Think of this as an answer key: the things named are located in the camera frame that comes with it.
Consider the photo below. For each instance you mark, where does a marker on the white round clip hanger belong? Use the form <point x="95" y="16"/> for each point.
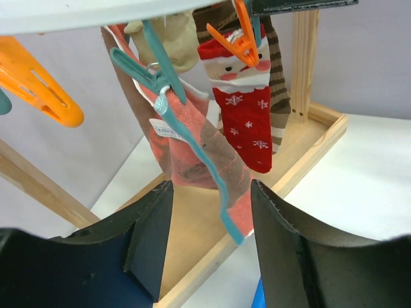
<point x="42" y="16"/>

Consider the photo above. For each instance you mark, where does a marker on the beige hanging sock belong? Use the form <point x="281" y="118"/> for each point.
<point x="178" y="35"/>

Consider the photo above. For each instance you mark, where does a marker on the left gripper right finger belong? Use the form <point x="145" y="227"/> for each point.
<point x="305" y="262"/>

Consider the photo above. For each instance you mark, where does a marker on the salmon pink cloth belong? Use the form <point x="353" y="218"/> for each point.
<point x="188" y="148"/>

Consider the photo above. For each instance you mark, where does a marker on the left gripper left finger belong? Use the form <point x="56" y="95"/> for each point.
<point x="116" y="262"/>

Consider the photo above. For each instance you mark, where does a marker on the large orange clothes peg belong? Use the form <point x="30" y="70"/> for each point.
<point x="25" y="77"/>

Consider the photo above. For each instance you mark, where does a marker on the brown striped sock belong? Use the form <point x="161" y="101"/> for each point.
<point x="223" y="17"/>

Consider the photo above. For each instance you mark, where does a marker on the blue plastic bin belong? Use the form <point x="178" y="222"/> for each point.
<point x="259" y="298"/>

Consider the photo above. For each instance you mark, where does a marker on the teal clothes peg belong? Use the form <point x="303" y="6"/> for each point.
<point x="154" y="76"/>

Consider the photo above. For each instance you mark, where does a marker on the red santa sock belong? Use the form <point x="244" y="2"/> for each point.
<point x="243" y="95"/>

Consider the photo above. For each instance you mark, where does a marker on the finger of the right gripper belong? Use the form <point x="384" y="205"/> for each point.
<point x="271" y="7"/>

